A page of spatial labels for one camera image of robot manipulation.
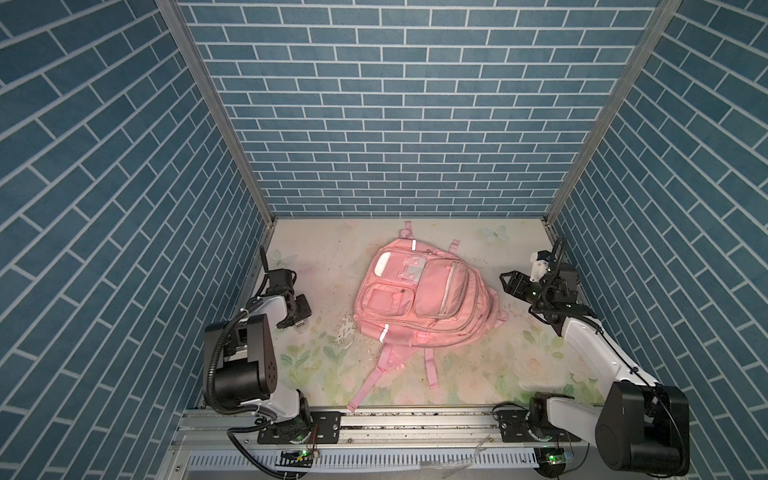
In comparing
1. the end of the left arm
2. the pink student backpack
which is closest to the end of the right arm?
the pink student backpack

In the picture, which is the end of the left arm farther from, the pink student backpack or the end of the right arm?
the end of the right arm

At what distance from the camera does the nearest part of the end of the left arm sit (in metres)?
0.72

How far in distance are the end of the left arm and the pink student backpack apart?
0.54 feet

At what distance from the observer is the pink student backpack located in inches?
Result: 33.1
